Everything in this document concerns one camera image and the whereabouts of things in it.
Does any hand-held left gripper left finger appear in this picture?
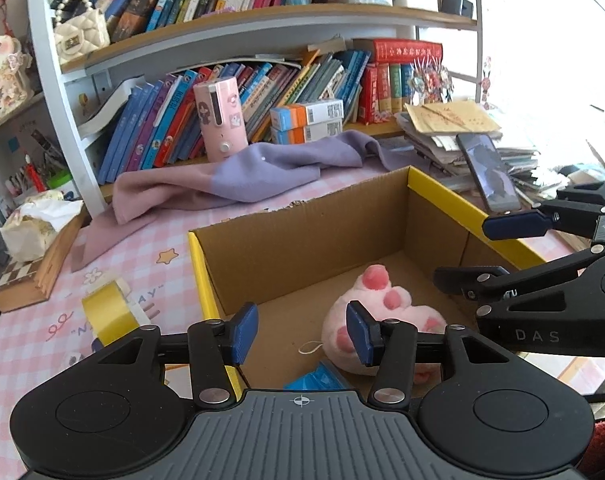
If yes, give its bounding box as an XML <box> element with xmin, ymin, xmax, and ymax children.
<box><xmin>95</xmin><ymin>302</ymin><xmax>260</xmax><ymax>409</ymax></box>

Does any brown paper envelope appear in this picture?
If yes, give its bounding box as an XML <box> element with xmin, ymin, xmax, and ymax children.
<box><xmin>405</xmin><ymin>100</ymin><xmax>503</xmax><ymax>136</ymax></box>

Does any black smartphone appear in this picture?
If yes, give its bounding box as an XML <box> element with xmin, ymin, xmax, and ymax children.
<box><xmin>455</xmin><ymin>132</ymin><xmax>523</xmax><ymax>213</ymax></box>

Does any white bookshelf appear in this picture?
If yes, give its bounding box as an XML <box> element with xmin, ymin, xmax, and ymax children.
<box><xmin>26</xmin><ymin>0</ymin><xmax>485</xmax><ymax>218</ymax></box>

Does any colourful paper ornament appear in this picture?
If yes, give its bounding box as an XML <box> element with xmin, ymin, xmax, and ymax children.
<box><xmin>412</xmin><ymin>57</ymin><xmax>455</xmax><ymax>106</ymax></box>

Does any row of colourful books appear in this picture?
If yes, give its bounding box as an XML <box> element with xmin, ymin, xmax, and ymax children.
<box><xmin>77</xmin><ymin>50</ymin><xmax>415</xmax><ymax>186</ymax></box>

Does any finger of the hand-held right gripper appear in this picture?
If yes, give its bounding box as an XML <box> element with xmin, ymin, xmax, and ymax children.
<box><xmin>482</xmin><ymin>177</ymin><xmax>605</xmax><ymax>250</ymax></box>
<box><xmin>433</xmin><ymin>246</ymin><xmax>605</xmax><ymax>305</ymax></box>

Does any wooden chessboard box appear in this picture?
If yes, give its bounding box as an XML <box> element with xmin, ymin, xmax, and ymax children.
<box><xmin>0</xmin><ymin>212</ymin><xmax>88</xmax><ymax>313</ymax></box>

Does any yellow-edged cardboard box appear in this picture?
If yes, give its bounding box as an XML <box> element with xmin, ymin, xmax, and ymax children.
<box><xmin>187</xmin><ymin>165</ymin><xmax>549</xmax><ymax>402</ymax></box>

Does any pink cylindrical desk gadget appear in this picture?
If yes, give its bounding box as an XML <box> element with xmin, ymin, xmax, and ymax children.
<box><xmin>193</xmin><ymin>78</ymin><xmax>249</xmax><ymax>163</ymax></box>

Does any orange and white carton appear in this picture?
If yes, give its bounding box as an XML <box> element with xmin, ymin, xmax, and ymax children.
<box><xmin>271</xmin><ymin>122</ymin><xmax>344</xmax><ymax>146</ymax></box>
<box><xmin>270</xmin><ymin>100</ymin><xmax>344</xmax><ymax>130</ymax></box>

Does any stack of papers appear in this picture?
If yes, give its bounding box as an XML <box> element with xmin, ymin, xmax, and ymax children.
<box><xmin>395</xmin><ymin>100</ymin><xmax>543</xmax><ymax>193</ymax></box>

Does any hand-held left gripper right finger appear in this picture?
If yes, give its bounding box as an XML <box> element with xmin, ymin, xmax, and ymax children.
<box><xmin>345</xmin><ymin>300</ymin><xmax>513</xmax><ymax>406</ymax></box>

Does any purple and pink cloth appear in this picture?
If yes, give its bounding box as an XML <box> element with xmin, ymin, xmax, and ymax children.
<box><xmin>72</xmin><ymin>130</ymin><xmax>418</xmax><ymax>273</ymax></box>

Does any floral tissue pack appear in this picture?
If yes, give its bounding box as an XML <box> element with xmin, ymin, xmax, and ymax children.
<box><xmin>0</xmin><ymin>199</ymin><xmax>86</xmax><ymax>263</ymax></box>

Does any thick red dictionary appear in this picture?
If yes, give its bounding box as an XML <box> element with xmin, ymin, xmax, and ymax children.
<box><xmin>366</xmin><ymin>38</ymin><xmax>443</xmax><ymax>64</ymax></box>

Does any green-lidded jar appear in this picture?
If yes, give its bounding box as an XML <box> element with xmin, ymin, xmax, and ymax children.
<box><xmin>47</xmin><ymin>170</ymin><xmax>79</xmax><ymax>202</ymax></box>

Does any yellow tape roll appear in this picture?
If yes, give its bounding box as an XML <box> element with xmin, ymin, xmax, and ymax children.
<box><xmin>81</xmin><ymin>280</ymin><xmax>139</xmax><ymax>348</ymax></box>

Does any white quilted pearl handbag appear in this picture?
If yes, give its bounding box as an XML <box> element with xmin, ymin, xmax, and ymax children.
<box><xmin>52</xmin><ymin>0</ymin><xmax>111</xmax><ymax>66</ymax></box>

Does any pink plush paw toy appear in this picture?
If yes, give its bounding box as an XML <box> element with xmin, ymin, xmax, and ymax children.
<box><xmin>321</xmin><ymin>264</ymin><xmax>448</xmax><ymax>386</ymax></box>

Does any pink printed gift bag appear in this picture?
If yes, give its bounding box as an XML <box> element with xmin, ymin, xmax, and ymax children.
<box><xmin>0</xmin><ymin>35</ymin><xmax>34</xmax><ymax>131</ymax></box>

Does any blue plastic packet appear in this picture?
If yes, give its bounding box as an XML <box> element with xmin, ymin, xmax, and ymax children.
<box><xmin>284</xmin><ymin>362</ymin><xmax>355</xmax><ymax>391</ymax></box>

